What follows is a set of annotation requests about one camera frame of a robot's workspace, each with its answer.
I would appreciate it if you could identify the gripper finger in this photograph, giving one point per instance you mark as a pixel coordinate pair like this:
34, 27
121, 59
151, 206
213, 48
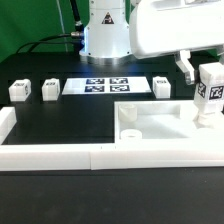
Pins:
220, 53
182, 61

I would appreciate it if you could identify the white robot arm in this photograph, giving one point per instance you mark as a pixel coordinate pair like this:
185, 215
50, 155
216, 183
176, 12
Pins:
155, 28

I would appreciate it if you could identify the white tag sheet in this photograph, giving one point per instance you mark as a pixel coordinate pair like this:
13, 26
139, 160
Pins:
106, 85

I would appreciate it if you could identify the white U-shaped fence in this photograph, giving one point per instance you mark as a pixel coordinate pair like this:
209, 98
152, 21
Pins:
143, 154

